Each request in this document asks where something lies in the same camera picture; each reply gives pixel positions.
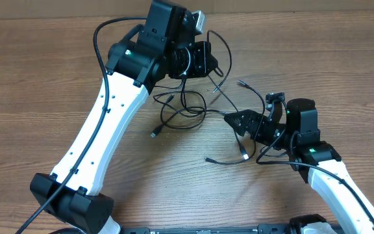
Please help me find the black USB cable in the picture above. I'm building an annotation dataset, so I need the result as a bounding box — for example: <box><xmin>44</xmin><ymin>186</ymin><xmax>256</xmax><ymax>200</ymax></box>
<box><xmin>204</xmin><ymin>70</ymin><xmax>266</xmax><ymax>166</ymax></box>
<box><xmin>150</xmin><ymin>77</ymin><xmax>229</xmax><ymax>138</ymax></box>
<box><xmin>206</xmin><ymin>29</ymin><xmax>233</xmax><ymax>94</ymax></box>

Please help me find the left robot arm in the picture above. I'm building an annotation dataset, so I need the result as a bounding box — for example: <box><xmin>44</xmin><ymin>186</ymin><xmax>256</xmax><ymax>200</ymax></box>
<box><xmin>30</xmin><ymin>1</ymin><xmax>218</xmax><ymax>233</ymax></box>

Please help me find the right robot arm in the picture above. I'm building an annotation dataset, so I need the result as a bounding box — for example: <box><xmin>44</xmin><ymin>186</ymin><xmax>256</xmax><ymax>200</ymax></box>
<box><xmin>224</xmin><ymin>98</ymin><xmax>374</xmax><ymax>233</ymax></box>

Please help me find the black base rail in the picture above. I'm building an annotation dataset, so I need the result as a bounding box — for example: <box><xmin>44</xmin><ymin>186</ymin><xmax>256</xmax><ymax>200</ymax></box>
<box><xmin>120</xmin><ymin>224</ymin><xmax>302</xmax><ymax>234</ymax></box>

